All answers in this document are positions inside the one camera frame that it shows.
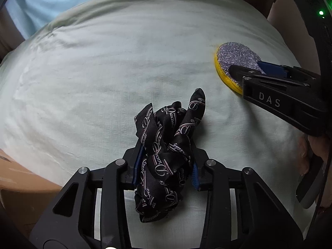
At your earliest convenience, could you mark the pale green bed sheet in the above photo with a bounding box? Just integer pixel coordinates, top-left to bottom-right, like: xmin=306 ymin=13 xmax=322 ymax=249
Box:
xmin=0 ymin=0 xmax=332 ymax=249

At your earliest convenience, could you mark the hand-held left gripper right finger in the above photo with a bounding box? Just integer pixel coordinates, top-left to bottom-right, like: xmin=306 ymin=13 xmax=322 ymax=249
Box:
xmin=190 ymin=147 xmax=304 ymax=249

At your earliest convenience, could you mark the person's right hand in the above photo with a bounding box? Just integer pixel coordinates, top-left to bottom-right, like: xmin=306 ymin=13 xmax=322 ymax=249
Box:
xmin=297 ymin=134 xmax=326 ymax=178

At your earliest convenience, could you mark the open cardboard box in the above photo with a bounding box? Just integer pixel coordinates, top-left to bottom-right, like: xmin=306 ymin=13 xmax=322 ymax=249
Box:
xmin=0 ymin=149 xmax=63 ymax=239

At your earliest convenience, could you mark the silver glitter yellow sponge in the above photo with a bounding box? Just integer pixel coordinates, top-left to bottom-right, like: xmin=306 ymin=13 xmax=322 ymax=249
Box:
xmin=214 ymin=42 xmax=266 ymax=94

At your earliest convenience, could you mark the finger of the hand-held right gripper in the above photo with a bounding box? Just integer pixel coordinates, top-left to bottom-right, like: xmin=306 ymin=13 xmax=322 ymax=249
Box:
xmin=258 ymin=61 xmax=320 ymax=78
xmin=229 ymin=64 xmax=322 ymax=90

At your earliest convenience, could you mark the black printed scrunchie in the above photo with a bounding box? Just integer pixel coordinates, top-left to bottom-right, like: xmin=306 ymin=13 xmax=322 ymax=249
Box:
xmin=133 ymin=88 xmax=208 ymax=223

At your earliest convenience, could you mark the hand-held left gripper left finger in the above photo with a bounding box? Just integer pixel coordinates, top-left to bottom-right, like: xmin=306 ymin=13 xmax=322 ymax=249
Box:
xmin=30 ymin=145 xmax=146 ymax=249

